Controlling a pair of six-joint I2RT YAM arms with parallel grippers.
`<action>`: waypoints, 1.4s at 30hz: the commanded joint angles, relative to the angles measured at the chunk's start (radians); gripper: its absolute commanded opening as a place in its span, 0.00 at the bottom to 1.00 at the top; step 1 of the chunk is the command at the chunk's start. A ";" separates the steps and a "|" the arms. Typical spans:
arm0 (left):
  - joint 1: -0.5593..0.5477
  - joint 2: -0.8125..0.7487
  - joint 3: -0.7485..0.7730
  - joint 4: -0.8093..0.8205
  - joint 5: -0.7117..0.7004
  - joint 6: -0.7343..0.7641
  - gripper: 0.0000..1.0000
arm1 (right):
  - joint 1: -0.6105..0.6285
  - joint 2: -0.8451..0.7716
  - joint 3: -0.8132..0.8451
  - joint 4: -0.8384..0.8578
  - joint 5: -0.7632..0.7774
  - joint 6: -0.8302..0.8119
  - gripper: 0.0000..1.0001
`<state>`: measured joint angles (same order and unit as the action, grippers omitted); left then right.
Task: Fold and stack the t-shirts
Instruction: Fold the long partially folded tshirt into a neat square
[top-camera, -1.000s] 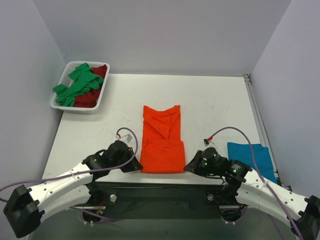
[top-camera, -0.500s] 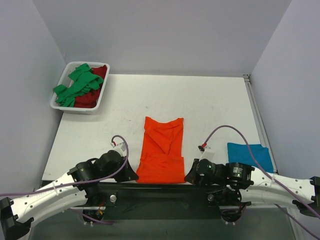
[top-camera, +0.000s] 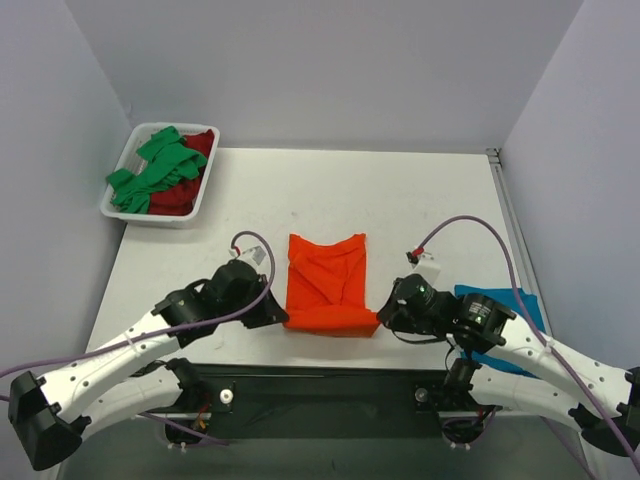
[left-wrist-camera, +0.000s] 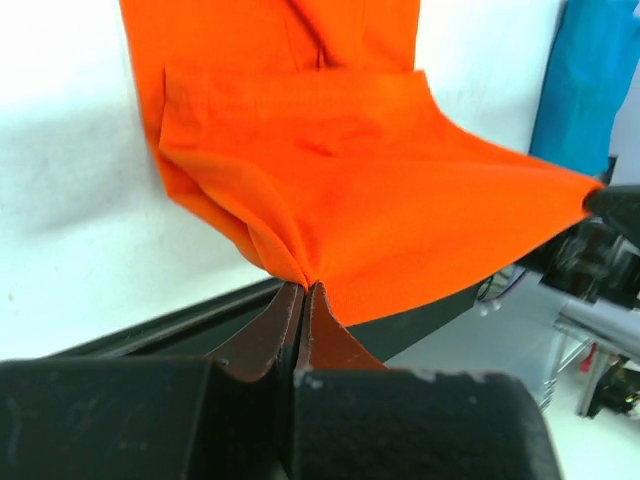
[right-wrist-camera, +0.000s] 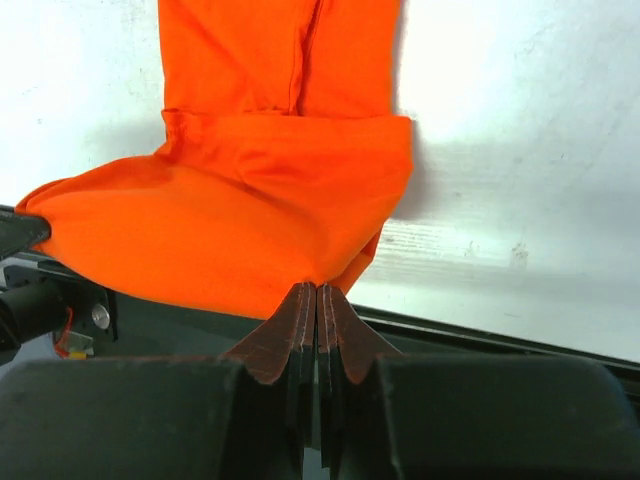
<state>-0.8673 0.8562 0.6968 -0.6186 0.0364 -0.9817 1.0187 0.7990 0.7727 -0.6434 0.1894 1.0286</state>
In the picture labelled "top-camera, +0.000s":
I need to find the orange t shirt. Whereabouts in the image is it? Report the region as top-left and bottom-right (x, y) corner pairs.
(284, 233), (379, 338)

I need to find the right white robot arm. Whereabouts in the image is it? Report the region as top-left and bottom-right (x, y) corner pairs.
(377, 250), (639, 456)

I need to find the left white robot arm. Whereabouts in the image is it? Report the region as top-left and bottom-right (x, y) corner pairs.
(8, 241), (288, 471)

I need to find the blue folded t shirt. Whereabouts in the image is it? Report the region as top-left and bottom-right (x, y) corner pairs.
(453, 283), (549, 376)

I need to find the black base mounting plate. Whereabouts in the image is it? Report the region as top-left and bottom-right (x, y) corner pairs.
(162, 364), (492, 440)

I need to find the dark red t shirt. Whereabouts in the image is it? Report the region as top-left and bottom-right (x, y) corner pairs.
(148, 129), (215, 216)

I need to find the green t shirt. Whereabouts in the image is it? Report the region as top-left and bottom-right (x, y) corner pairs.
(107, 126), (208, 215)

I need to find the white plastic basket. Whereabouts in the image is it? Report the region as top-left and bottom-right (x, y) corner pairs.
(100, 122), (220, 228)

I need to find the aluminium frame rail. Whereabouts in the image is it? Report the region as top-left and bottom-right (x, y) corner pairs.
(49, 145), (556, 419)

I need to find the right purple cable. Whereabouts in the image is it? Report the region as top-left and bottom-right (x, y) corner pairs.
(407, 214), (636, 480)

